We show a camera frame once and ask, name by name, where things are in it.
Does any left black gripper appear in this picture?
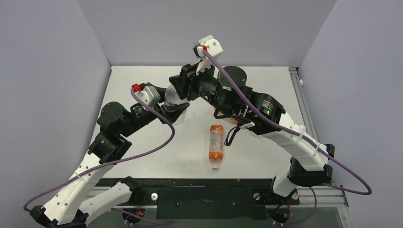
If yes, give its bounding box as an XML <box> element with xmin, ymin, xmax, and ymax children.
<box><xmin>120</xmin><ymin>86</ymin><xmax>189</xmax><ymax>138</ymax></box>

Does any clear water bottle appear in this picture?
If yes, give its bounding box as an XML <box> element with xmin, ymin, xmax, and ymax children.
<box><xmin>164</xmin><ymin>85</ymin><xmax>189</xmax><ymax>125</ymax></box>

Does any slim orange drink bottle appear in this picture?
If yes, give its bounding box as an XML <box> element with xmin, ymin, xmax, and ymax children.
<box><xmin>208</xmin><ymin>124</ymin><xmax>224</xmax><ymax>171</ymax></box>

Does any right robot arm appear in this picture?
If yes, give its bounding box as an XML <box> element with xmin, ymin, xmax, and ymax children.
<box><xmin>169</xmin><ymin>64</ymin><xmax>335</xmax><ymax>203</ymax></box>

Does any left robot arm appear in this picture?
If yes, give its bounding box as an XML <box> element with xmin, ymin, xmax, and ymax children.
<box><xmin>30</xmin><ymin>83</ymin><xmax>188</xmax><ymax>228</ymax></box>

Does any wide orange drink bottle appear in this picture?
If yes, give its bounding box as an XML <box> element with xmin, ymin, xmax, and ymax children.
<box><xmin>214</xmin><ymin>109</ymin><xmax>238</xmax><ymax>125</ymax></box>

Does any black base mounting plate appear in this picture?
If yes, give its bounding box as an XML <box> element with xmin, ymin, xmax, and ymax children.
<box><xmin>94</xmin><ymin>178</ymin><xmax>300</xmax><ymax>221</ymax></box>

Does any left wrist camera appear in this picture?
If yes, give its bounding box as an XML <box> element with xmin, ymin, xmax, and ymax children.
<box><xmin>130</xmin><ymin>84</ymin><xmax>159</xmax><ymax>109</ymax></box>

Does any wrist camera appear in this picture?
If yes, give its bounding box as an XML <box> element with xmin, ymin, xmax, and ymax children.
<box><xmin>130</xmin><ymin>84</ymin><xmax>159</xmax><ymax>109</ymax></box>
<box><xmin>193</xmin><ymin>35</ymin><xmax>223</xmax><ymax>76</ymax></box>

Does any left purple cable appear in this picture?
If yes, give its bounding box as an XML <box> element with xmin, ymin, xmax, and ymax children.
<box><xmin>23</xmin><ymin>88</ymin><xmax>176</xmax><ymax>228</ymax></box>

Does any purple cable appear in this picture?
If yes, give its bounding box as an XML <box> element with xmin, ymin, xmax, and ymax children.
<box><xmin>23</xmin><ymin>88</ymin><xmax>176</xmax><ymax>228</ymax></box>
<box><xmin>203</xmin><ymin>50</ymin><xmax>373</xmax><ymax>227</ymax></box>

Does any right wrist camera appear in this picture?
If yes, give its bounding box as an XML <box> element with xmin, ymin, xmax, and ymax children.
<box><xmin>193</xmin><ymin>35</ymin><xmax>223</xmax><ymax>76</ymax></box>

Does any aluminium frame rail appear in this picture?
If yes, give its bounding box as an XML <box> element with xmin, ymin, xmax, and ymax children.
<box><xmin>288</xmin><ymin>67</ymin><xmax>319</xmax><ymax>141</ymax></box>

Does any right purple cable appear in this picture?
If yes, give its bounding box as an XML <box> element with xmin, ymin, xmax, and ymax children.
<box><xmin>203</xmin><ymin>50</ymin><xmax>373</xmax><ymax>227</ymax></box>

